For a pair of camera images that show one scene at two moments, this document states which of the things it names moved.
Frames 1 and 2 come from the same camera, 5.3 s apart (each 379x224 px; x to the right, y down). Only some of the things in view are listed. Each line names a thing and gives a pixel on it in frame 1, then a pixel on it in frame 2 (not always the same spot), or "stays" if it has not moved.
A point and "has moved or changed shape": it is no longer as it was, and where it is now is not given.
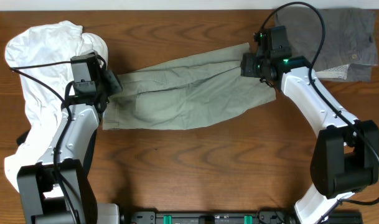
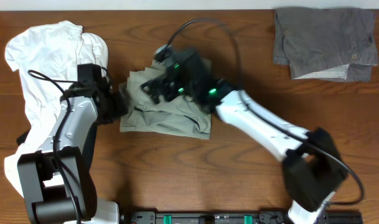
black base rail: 233,217 stays
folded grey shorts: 350,47 stays
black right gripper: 246,66 -> 163,81
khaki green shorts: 183,93 has moved or changed shape
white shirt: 43,55 stays
